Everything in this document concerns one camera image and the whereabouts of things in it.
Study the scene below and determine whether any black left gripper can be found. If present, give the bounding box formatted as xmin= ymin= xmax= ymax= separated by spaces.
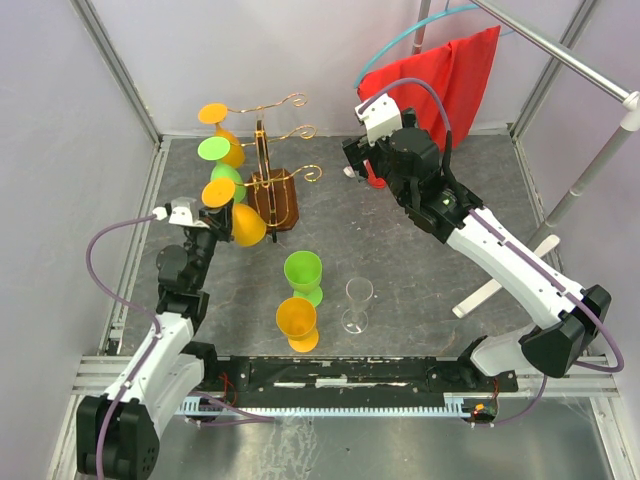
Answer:
xmin=185 ymin=197 xmax=234 ymax=288

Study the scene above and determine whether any orange plastic goblet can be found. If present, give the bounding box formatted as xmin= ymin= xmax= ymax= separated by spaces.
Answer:
xmin=201 ymin=177 xmax=267 ymax=247
xmin=276 ymin=297 xmax=319 ymax=353
xmin=197 ymin=103 xmax=246 ymax=168

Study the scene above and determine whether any gold wire glass rack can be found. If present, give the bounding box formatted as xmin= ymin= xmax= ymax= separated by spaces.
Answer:
xmin=216 ymin=92 xmax=323 ymax=243

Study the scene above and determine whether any green plastic goblet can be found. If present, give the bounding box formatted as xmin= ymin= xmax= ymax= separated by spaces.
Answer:
xmin=284 ymin=250 xmax=323 ymax=307
xmin=197 ymin=136 xmax=246 ymax=202

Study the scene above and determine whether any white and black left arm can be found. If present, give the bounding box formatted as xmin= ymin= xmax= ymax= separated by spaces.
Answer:
xmin=76 ymin=198 xmax=234 ymax=479

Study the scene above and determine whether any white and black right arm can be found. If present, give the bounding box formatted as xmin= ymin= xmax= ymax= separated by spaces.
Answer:
xmin=342 ymin=127 xmax=611 ymax=391

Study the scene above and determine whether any clear wine glass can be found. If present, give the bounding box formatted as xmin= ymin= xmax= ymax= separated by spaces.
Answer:
xmin=341 ymin=277 xmax=374 ymax=335

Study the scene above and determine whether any green plastic goblet front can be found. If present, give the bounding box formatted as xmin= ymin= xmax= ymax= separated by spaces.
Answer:
xmin=284 ymin=250 xmax=323 ymax=307

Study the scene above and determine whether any red cloth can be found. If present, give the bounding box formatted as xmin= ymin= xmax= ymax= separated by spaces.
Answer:
xmin=357 ymin=26 xmax=501 ymax=149

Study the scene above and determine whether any orange plastic goblet front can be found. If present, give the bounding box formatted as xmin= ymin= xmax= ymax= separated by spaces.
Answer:
xmin=276 ymin=297 xmax=319 ymax=353

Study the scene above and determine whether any white plastic strip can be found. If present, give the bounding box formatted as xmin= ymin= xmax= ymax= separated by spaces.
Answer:
xmin=451 ymin=234 xmax=560 ymax=319

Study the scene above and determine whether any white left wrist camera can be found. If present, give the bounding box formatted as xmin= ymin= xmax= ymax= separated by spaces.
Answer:
xmin=152 ymin=197 xmax=200 ymax=227

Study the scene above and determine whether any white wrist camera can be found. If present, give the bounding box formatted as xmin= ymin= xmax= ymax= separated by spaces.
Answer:
xmin=152 ymin=197 xmax=200 ymax=227
xmin=355 ymin=94 xmax=403 ymax=146

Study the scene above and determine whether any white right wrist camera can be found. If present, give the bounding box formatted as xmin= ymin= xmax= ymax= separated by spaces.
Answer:
xmin=355 ymin=94 xmax=403 ymax=146

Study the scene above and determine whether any teal hose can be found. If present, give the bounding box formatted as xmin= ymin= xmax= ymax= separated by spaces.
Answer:
xmin=353 ymin=0 xmax=516 ymax=90

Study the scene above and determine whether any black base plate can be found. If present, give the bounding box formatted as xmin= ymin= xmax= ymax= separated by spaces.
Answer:
xmin=193 ymin=356 xmax=518 ymax=411

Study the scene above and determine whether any silver metal pole frame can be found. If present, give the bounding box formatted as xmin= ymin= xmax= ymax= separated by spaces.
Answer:
xmin=469 ymin=0 xmax=640 ymax=266

